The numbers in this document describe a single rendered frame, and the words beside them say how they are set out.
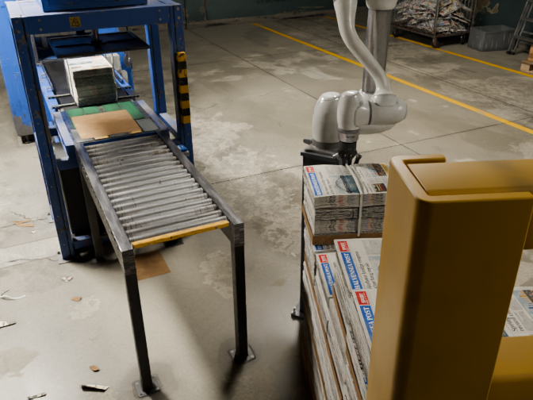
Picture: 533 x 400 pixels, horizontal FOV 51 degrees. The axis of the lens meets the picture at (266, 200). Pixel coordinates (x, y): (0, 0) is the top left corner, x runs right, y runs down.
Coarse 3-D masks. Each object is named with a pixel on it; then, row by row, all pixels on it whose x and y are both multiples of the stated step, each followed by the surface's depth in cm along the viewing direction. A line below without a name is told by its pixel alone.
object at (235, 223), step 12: (156, 132) 352; (168, 144) 333; (180, 156) 316; (192, 168) 301; (204, 180) 288; (204, 192) 280; (216, 192) 276; (216, 204) 265; (228, 216) 254; (228, 228) 255; (240, 228) 249; (240, 240) 252
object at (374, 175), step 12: (360, 168) 236; (372, 168) 236; (384, 168) 235; (372, 180) 226; (384, 180) 225; (372, 192) 216; (384, 192) 216; (372, 204) 218; (384, 204) 218; (372, 216) 221; (372, 228) 224
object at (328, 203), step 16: (304, 176) 237; (320, 176) 229; (336, 176) 230; (304, 192) 245; (320, 192) 217; (336, 192) 217; (352, 192) 217; (304, 208) 245; (320, 208) 217; (336, 208) 218; (352, 208) 218; (320, 224) 221; (336, 224) 221
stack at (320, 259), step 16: (320, 256) 219; (304, 272) 257; (320, 272) 210; (304, 288) 262; (320, 288) 215; (320, 304) 214; (304, 320) 272; (336, 320) 184; (304, 336) 275; (320, 336) 217; (336, 336) 185; (304, 352) 273; (320, 352) 216; (336, 352) 187; (304, 368) 276; (320, 368) 222; (336, 368) 187; (320, 384) 222; (352, 384) 163
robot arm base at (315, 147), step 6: (306, 138) 276; (312, 138) 274; (312, 144) 270; (318, 144) 265; (324, 144) 264; (330, 144) 263; (336, 144) 264; (306, 150) 268; (312, 150) 267; (318, 150) 266; (324, 150) 265; (330, 150) 264; (336, 150) 264
